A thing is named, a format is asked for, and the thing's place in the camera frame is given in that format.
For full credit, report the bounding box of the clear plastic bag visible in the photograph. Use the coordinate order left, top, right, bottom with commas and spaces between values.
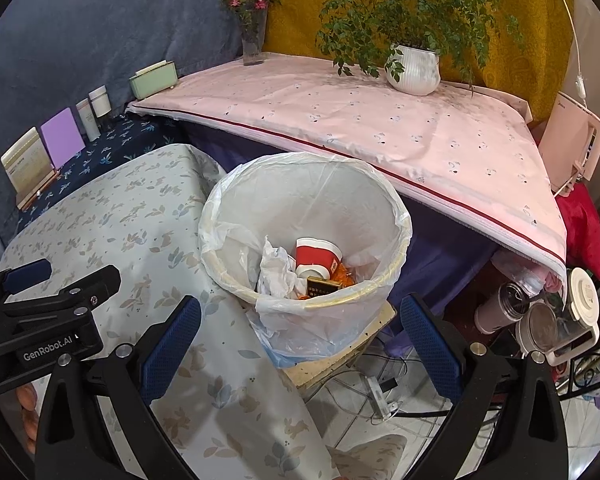
490, 247, 567, 297

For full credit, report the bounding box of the black and gold box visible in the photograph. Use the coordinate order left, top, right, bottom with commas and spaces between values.
306, 277, 342, 299

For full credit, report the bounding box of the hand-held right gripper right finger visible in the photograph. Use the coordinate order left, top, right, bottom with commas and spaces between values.
400, 292, 570, 480

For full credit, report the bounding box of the desk calendar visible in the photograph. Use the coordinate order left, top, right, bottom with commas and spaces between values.
0, 126, 61, 211

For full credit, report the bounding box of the floral tablecloth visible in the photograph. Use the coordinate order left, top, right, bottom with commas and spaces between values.
0, 142, 331, 480

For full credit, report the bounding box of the wooden stool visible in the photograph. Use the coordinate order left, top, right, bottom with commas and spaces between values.
280, 300, 399, 404

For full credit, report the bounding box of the purple board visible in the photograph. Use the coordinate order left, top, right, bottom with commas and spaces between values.
40, 106, 86, 170

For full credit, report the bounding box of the green leafy plant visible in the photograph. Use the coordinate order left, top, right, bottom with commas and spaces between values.
277, 0, 527, 99

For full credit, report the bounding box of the pink appliance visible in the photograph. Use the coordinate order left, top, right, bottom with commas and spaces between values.
537, 91, 600, 196

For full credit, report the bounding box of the dark purple cloth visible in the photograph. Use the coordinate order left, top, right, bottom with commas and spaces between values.
180, 120, 507, 362

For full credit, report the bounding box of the trash bin with white liner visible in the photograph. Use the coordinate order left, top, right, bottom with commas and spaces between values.
198, 151, 413, 362

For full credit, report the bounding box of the yellow cloth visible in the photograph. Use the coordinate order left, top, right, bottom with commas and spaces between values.
262, 0, 577, 122

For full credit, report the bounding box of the orange plastic bag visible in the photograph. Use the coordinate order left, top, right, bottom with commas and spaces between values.
297, 261, 362, 302

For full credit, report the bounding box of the white canister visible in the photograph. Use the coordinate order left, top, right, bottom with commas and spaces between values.
87, 85, 113, 119

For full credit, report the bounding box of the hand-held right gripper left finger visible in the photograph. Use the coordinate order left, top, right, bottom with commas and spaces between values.
34, 295, 203, 480

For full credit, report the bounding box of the power strip with cables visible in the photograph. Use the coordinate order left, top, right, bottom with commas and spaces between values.
350, 350, 482, 422

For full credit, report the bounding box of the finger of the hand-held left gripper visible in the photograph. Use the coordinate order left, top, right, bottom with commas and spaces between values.
0, 264, 122, 335
0, 258, 52, 311

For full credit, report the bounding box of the pink tumbler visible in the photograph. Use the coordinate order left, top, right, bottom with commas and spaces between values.
474, 282, 532, 337

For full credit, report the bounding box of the floral covered stool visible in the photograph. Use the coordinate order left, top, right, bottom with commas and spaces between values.
325, 434, 410, 480

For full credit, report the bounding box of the navy printed cloth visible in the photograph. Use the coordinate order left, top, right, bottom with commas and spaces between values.
17, 112, 191, 232

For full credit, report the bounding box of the white plant pot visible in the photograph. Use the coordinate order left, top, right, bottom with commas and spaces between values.
384, 44, 442, 97

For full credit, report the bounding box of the person's left hand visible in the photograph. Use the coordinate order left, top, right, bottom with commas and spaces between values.
14, 384, 48, 461

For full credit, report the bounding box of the red and white paper cup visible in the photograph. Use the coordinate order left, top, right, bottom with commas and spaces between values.
295, 237, 344, 281

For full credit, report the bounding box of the pink tablecloth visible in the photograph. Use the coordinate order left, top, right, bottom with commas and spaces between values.
127, 52, 569, 287

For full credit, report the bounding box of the red cloth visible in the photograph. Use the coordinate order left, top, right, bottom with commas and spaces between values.
555, 182, 600, 282

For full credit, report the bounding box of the blue-grey sheet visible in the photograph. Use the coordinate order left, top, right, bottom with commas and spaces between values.
0, 0, 267, 271

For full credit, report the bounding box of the tall white bottle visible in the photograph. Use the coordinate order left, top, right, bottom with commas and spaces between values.
75, 98, 102, 142

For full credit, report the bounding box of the green tissue box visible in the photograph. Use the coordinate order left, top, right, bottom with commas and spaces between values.
128, 59, 177, 100

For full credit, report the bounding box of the white power strip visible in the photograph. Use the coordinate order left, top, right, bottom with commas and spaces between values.
364, 374, 402, 422

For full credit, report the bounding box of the glass vase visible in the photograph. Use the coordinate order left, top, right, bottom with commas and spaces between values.
241, 14, 267, 67

